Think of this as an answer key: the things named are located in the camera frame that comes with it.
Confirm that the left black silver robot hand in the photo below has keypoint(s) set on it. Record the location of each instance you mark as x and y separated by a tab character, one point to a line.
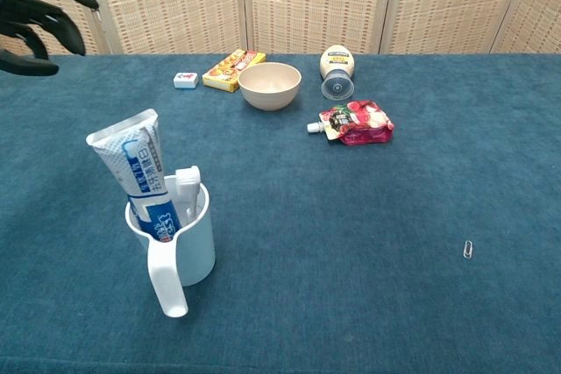
17	10

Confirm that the blue white toothpaste tube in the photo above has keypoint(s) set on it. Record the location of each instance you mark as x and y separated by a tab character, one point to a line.
136	164

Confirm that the white toothbrush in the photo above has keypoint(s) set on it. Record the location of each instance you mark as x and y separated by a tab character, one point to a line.
188	179

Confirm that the white mahjong tile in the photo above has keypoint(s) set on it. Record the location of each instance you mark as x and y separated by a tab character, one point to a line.
186	80

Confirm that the yellow orange food box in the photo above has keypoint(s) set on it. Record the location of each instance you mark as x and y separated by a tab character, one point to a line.
223	74

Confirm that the beige bowl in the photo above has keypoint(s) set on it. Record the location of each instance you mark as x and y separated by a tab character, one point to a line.
269	93

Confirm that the mayonnaise squeeze bottle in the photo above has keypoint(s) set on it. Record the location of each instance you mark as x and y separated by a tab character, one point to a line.
336	63

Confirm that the red spout pouch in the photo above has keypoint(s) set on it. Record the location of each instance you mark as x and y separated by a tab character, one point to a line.
359	126

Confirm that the blue tablecloth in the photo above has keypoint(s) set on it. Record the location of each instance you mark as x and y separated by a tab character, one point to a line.
350	216

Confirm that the metal paper clip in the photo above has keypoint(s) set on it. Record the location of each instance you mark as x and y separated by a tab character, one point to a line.
468	248

